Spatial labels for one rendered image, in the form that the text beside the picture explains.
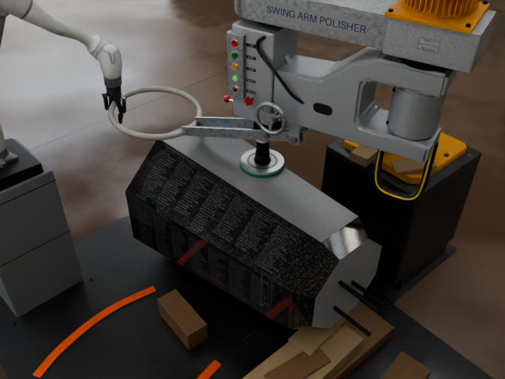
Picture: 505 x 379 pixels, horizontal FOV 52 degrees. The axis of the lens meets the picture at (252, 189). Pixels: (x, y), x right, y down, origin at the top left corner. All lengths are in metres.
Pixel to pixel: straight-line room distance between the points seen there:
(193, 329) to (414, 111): 1.51
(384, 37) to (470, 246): 1.98
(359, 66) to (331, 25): 0.18
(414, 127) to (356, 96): 0.24
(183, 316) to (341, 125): 1.30
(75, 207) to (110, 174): 0.42
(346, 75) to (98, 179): 2.40
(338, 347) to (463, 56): 1.44
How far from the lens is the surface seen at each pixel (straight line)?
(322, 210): 2.32
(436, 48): 1.86
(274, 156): 2.58
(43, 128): 4.72
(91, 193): 3.86
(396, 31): 1.88
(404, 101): 2.00
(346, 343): 2.63
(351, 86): 2.04
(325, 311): 2.37
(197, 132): 2.62
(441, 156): 2.89
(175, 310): 2.82
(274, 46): 2.12
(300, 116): 2.19
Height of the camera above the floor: 2.31
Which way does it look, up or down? 38 degrees down
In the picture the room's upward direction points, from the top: 1 degrees clockwise
